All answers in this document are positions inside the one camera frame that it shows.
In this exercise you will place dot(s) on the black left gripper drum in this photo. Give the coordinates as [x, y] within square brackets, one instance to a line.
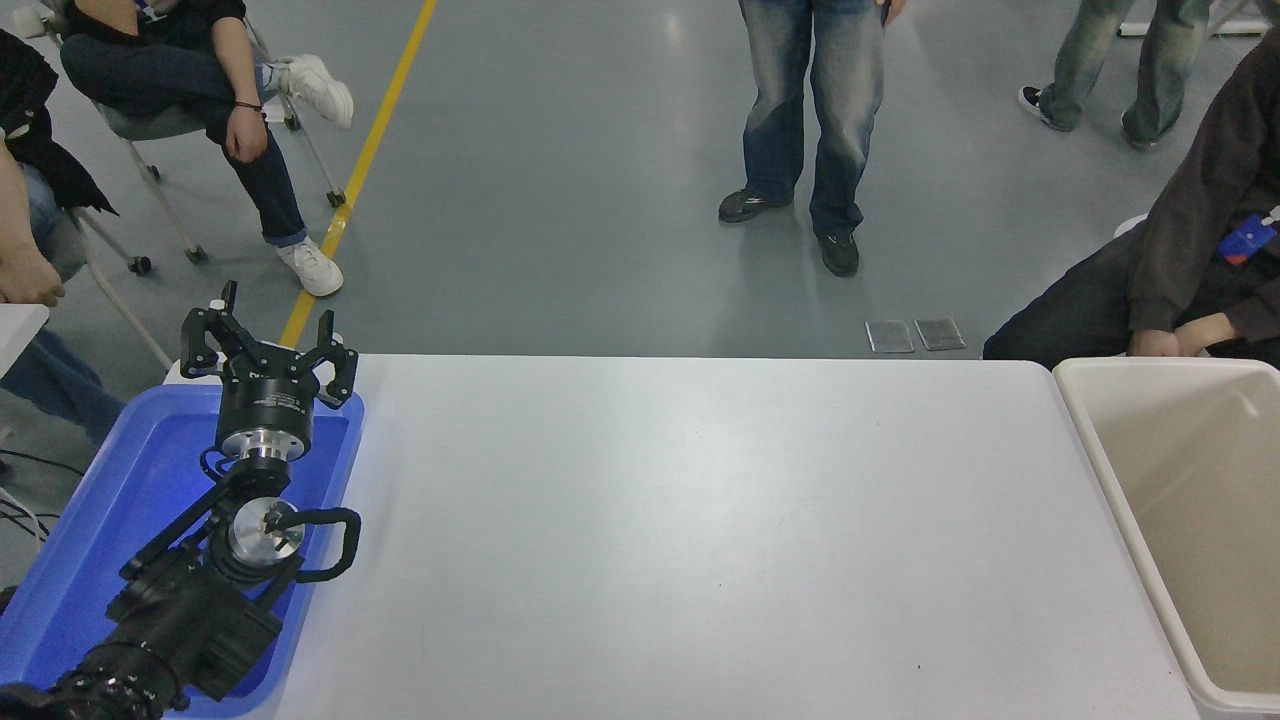
[268, 395]

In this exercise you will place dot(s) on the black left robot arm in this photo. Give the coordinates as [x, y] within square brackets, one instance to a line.
[190, 620]

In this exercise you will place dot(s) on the person's hand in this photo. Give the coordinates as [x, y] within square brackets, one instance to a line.
[28, 278]

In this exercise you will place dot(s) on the seated person's hand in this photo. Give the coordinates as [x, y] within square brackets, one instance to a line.
[245, 135]

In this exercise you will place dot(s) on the crouching person's hand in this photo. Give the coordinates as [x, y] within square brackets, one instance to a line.
[1208, 333]
[1152, 345]

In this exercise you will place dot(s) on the grey wheeled chair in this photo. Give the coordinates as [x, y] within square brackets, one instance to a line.
[110, 290]
[150, 125]

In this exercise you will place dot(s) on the white side table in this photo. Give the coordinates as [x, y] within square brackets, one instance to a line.
[20, 330]

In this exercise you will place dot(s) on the blue plastic tray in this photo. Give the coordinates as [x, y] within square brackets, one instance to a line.
[100, 500]

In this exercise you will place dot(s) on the person at table edge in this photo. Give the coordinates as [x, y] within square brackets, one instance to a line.
[40, 140]

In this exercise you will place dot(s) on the seated person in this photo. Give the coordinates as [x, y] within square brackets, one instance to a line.
[180, 75]

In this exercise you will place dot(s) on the standing person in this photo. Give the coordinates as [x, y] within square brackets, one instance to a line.
[800, 110]

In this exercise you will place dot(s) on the metal floor plate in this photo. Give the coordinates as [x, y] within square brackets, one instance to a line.
[940, 334]
[890, 336]

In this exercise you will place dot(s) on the walking person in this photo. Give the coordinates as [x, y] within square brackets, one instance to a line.
[1100, 60]

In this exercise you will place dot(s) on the crouching person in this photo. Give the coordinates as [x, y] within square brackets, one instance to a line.
[1190, 200]

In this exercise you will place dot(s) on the large pale plastic bin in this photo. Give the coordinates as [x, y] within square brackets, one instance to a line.
[1200, 500]

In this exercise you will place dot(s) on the blue badge card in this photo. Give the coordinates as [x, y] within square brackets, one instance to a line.
[1246, 239]

